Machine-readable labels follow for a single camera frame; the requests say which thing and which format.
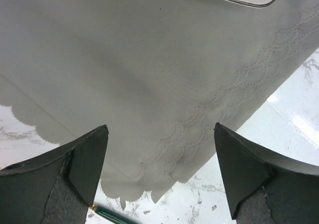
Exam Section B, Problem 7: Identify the grey scalloped placemat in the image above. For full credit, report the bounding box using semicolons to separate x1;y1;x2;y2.
0;0;319;202

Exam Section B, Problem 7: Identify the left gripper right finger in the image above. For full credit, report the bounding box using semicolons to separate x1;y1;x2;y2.
214;123;319;224

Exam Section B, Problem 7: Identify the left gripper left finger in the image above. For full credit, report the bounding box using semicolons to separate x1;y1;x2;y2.
0;125;109;224

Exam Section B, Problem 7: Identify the gold fork green handle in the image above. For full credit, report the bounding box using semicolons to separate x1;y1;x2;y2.
90;205;141;224

